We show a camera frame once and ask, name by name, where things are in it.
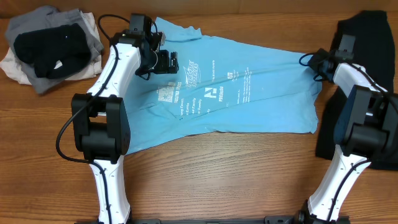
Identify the light blue t-shirt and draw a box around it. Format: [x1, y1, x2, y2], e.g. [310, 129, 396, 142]
[124, 18, 322, 153]

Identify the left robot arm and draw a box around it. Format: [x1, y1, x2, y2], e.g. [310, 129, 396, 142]
[66, 14, 179, 223]

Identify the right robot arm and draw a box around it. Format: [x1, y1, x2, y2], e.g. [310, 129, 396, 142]
[289, 34, 397, 223]

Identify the black garment at right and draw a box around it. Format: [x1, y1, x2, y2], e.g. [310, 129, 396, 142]
[315, 11, 396, 160]

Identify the grey folded garment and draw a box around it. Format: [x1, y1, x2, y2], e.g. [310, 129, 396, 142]
[5, 6, 104, 94]

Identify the white folded garment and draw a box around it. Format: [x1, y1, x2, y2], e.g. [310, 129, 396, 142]
[1, 12, 102, 85]

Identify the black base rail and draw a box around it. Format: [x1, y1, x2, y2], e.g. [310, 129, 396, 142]
[74, 215, 351, 224]

